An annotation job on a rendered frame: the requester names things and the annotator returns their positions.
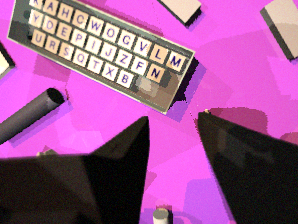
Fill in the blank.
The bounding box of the beige keyboard with letter keys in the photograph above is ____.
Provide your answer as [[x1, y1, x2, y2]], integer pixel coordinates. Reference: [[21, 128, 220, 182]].
[[6, 0, 196, 115]]

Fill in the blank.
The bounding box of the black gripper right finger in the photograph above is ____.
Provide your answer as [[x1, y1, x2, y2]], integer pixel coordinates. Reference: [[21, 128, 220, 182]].
[[198, 112, 298, 224]]

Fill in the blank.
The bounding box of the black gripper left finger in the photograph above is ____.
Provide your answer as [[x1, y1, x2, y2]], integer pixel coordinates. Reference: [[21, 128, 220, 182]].
[[0, 116, 150, 224]]

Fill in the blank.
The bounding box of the beige cylinder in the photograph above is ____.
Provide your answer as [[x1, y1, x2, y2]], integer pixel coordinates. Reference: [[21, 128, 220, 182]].
[[153, 208, 170, 224]]

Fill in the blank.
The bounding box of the dark grey stylus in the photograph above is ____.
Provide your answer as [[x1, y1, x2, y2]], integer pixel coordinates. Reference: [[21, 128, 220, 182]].
[[0, 88, 64, 145]]

